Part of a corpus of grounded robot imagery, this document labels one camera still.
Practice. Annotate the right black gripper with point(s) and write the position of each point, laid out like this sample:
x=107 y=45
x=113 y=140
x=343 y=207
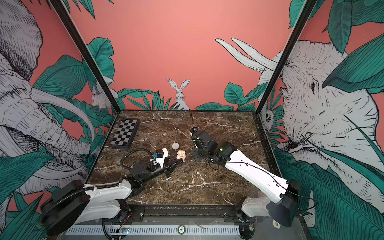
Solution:
x=196 y=152

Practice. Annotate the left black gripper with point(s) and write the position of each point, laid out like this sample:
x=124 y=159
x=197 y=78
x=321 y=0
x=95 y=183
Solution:
x=167 y=167

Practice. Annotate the pink earbuds charging case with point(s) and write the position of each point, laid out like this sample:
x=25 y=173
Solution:
x=181 y=155

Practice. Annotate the white round charging case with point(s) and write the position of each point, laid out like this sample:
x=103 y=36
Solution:
x=175 y=146

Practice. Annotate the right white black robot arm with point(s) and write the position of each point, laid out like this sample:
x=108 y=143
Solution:
x=281 y=198

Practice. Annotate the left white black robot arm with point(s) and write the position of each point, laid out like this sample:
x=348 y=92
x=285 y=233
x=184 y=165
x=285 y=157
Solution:
x=78 y=202

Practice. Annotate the black white checkerboard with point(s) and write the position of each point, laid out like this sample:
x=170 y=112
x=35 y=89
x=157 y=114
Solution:
x=125 y=134

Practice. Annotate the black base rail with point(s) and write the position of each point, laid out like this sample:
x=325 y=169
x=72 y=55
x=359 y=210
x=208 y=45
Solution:
x=229 y=213

